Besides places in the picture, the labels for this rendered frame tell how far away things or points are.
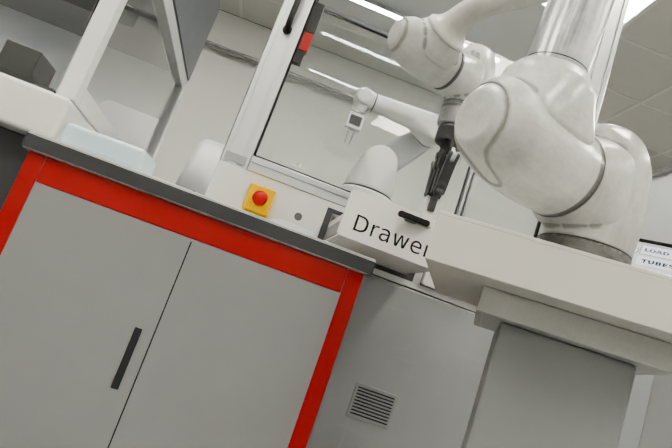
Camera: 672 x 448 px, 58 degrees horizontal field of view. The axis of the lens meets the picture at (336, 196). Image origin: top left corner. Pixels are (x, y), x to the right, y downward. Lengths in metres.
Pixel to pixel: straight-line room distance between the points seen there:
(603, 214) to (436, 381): 0.86
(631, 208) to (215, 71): 4.45
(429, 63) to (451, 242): 0.56
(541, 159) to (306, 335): 0.48
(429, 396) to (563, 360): 0.81
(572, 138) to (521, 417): 0.42
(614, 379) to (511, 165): 0.34
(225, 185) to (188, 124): 3.46
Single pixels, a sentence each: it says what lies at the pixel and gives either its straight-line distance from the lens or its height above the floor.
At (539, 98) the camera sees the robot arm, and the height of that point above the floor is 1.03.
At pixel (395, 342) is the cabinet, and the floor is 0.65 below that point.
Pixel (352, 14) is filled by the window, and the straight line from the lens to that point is 1.87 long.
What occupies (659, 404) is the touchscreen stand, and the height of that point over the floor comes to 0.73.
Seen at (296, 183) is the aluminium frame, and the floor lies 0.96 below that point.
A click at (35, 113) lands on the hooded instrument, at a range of 1.50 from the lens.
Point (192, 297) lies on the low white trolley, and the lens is 1.05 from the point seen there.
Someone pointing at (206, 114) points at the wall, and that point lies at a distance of 5.12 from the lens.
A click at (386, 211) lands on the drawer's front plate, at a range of 1.36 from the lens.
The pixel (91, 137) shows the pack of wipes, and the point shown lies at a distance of 1.13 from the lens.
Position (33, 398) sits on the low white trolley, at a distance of 1.10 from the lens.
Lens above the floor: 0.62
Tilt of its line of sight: 12 degrees up
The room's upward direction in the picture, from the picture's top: 20 degrees clockwise
